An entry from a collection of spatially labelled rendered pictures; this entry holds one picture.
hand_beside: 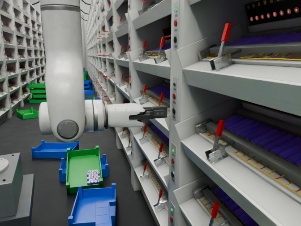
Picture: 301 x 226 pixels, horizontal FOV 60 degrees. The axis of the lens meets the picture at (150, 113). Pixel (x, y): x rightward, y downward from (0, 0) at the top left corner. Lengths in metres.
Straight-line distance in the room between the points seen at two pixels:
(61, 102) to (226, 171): 0.37
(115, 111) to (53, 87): 0.17
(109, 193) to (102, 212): 0.49
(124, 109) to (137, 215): 0.79
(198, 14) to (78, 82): 0.35
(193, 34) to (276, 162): 0.38
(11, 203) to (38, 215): 0.54
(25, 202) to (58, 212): 0.46
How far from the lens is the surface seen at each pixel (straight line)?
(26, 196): 1.06
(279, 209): 0.46
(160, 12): 0.93
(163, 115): 0.73
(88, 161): 1.76
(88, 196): 1.54
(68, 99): 0.59
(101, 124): 0.68
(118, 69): 2.07
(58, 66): 0.63
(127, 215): 1.38
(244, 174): 0.54
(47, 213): 1.48
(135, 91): 1.38
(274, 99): 0.41
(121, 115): 0.67
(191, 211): 0.78
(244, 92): 0.47
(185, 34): 0.70
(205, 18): 0.72
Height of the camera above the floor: 0.77
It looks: 13 degrees down
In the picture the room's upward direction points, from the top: straight up
